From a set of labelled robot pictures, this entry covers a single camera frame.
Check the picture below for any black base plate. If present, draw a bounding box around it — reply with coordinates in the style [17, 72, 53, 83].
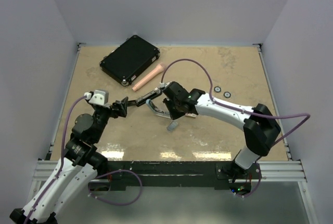
[93, 161, 262, 191]

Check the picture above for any black hard case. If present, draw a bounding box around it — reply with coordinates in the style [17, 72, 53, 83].
[99, 35, 160, 86]

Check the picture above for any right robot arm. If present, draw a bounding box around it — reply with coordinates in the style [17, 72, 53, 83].
[160, 81, 281, 179]

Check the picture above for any aluminium rail frame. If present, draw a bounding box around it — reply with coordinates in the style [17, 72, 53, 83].
[20, 43, 321, 224]

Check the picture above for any blue white stapler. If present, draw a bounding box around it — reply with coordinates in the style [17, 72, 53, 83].
[145, 99, 171, 119]

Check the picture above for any staple tray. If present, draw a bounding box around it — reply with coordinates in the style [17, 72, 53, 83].
[166, 121, 178, 133]

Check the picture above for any pink cylindrical tube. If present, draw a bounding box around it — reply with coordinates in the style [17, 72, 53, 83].
[132, 63, 167, 91]

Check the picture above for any staple box sleeve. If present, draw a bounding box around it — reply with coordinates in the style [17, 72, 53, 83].
[185, 113, 197, 118]

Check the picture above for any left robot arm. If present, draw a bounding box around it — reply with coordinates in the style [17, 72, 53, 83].
[10, 97, 128, 223]

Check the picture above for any silver round disc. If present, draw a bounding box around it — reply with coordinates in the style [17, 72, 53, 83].
[214, 86, 222, 93]
[223, 91, 231, 98]

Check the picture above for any black stapler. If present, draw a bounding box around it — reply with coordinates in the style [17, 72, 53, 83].
[127, 87, 162, 107]

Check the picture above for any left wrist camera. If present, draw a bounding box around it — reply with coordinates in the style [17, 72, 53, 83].
[88, 89, 109, 106]

